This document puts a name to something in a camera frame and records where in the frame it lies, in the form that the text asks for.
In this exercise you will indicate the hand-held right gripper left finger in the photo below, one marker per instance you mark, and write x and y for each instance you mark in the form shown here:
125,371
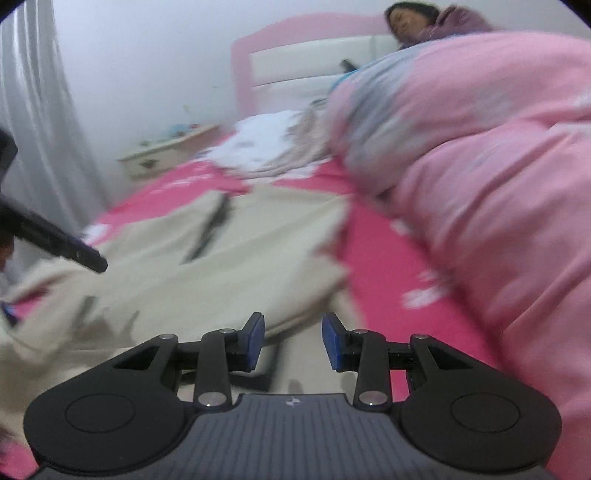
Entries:
256,344

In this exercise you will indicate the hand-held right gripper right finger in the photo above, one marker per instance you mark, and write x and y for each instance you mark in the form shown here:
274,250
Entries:
331,344

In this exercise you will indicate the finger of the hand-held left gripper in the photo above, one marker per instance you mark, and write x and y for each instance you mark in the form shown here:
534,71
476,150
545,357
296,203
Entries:
7,314
60,244

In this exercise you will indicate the beige zip jacket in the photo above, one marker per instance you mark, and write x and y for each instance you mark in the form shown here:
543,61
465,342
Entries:
268,240

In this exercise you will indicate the grey curtain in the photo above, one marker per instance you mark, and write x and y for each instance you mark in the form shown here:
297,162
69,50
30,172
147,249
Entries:
37,106

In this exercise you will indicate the pink floral blanket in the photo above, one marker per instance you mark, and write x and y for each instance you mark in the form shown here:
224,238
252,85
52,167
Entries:
392,258

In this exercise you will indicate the cream nightstand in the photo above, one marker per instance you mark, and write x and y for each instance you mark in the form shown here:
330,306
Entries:
157,157

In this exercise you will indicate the blue trinket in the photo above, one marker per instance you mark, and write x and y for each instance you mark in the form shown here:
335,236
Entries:
178,131

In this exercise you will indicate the beige checkered garment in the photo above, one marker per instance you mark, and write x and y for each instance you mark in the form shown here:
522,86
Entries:
304,147

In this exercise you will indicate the white crumpled garment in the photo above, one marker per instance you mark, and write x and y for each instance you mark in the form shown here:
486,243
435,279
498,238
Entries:
254,138

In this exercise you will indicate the pink quilt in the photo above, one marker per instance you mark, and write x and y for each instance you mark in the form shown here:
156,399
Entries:
485,161

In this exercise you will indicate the teal cloth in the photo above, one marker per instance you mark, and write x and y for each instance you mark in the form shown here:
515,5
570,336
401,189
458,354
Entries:
344,79

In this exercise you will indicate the small black object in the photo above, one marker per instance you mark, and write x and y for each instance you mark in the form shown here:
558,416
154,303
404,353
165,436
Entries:
347,65

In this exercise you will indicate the pink bed headboard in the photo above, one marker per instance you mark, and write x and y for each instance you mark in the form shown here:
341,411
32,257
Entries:
295,64

